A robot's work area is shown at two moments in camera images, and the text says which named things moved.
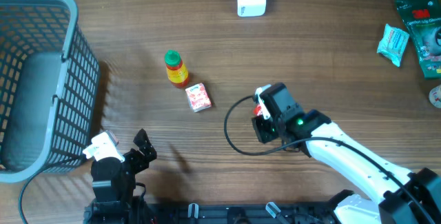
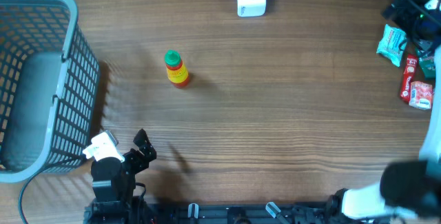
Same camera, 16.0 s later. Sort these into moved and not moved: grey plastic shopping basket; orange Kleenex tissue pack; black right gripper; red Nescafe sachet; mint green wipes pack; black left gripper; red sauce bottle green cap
Moved: black right gripper; orange Kleenex tissue pack; red Nescafe sachet
Not moved: black left gripper; red sauce bottle green cap; mint green wipes pack; grey plastic shopping basket
